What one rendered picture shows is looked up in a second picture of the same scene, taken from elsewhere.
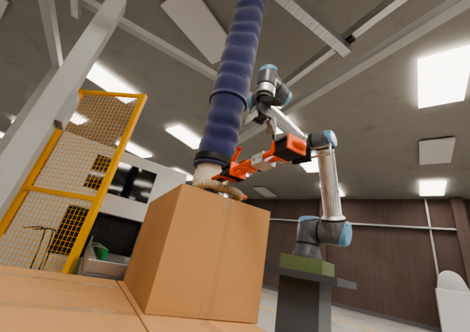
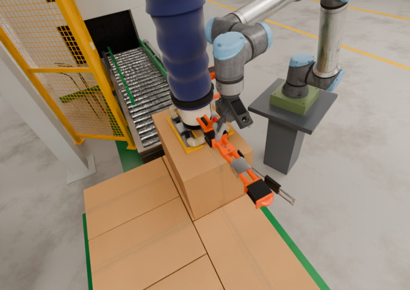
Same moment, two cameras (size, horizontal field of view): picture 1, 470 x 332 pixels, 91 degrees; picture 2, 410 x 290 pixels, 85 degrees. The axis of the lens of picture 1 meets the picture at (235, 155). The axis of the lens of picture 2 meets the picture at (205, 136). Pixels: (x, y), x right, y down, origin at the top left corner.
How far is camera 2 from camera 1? 113 cm
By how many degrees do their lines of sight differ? 69
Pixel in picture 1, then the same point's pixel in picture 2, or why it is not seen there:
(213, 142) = (184, 92)
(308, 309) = (290, 130)
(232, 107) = (187, 33)
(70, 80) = not seen: outside the picture
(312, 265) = (297, 108)
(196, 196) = (196, 180)
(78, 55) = not seen: outside the picture
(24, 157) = (12, 81)
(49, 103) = not seen: outside the picture
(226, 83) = not seen: outside the picture
